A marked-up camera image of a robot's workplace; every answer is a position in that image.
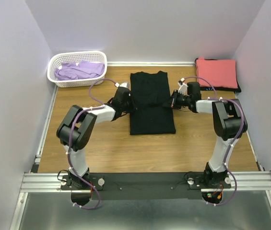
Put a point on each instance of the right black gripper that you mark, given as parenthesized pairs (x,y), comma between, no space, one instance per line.
(174,95)

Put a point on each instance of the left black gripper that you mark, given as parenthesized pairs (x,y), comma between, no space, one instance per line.
(133,106)

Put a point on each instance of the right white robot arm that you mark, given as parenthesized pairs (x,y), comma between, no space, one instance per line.
(229,124)

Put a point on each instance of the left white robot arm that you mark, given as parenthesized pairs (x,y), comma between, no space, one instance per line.
(77,126)

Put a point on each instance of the folded red t shirt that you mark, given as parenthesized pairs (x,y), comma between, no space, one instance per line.
(216,73)

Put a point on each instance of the white plastic laundry basket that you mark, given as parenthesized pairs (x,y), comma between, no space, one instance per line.
(57,60)

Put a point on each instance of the purple t shirt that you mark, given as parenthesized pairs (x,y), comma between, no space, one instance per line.
(79,71)

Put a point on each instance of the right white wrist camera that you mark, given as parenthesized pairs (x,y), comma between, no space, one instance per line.
(182,87)

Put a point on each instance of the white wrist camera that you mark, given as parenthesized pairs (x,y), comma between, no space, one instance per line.
(182,87)
(124,84)

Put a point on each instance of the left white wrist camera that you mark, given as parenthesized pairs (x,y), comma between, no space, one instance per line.
(124,84)

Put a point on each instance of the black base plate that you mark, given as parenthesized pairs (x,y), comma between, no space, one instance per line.
(145,186)

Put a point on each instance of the aluminium frame rail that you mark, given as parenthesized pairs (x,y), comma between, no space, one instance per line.
(40,183)

